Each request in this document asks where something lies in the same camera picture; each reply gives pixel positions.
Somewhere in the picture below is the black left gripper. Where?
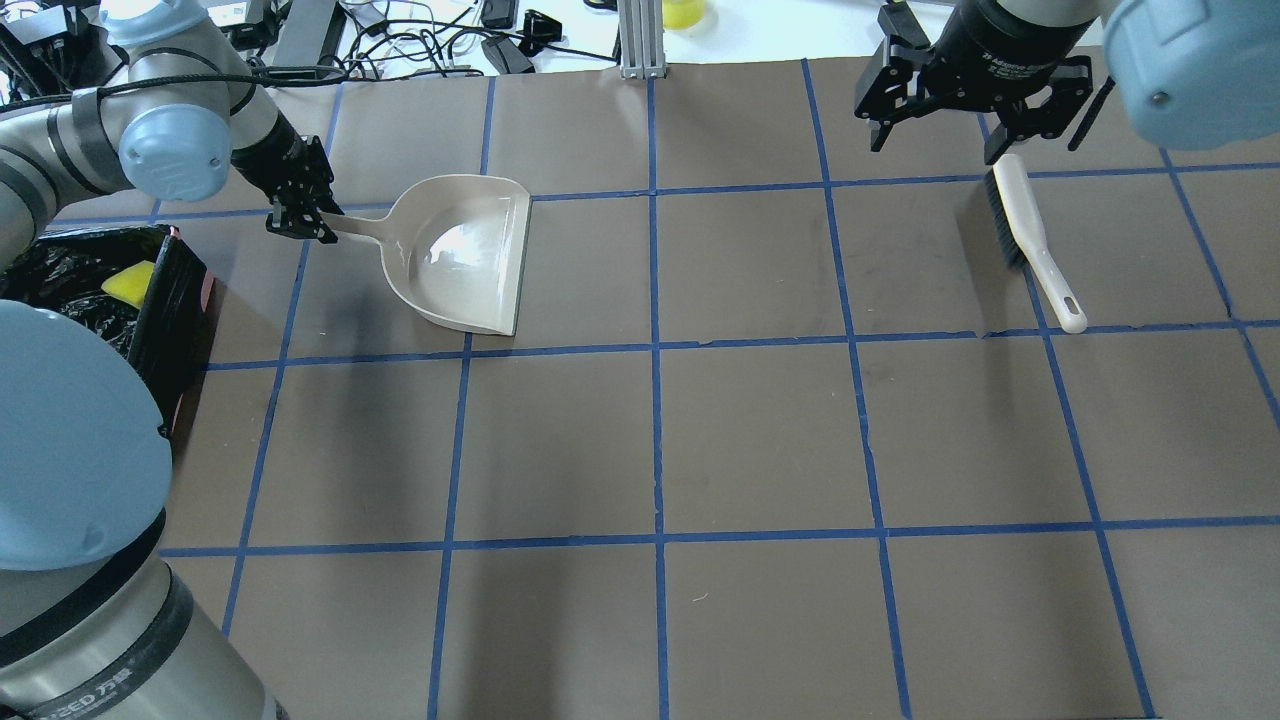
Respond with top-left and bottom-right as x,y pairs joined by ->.
232,111 -> 339,243

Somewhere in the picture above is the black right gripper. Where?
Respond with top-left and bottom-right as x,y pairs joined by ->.
854,1 -> 1096,167

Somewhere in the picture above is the white hand brush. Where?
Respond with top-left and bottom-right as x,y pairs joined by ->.
983,152 -> 1089,334

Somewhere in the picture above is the beige plastic dustpan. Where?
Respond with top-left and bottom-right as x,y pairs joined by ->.
320,174 -> 532,337

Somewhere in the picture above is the yellow green sponge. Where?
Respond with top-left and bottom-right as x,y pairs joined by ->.
100,261 -> 156,310

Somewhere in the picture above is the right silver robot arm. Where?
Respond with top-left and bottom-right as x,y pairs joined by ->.
854,1 -> 1279,164

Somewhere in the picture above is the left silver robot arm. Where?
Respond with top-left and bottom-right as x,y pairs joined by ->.
1,1 -> 339,719

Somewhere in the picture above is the black bag lined bin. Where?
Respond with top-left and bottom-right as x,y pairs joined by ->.
1,224 -> 212,437

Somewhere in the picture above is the yellow tape roll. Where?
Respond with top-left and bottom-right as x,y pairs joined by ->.
660,0 -> 708,29

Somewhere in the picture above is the aluminium frame post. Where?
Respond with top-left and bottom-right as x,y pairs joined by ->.
616,0 -> 669,79

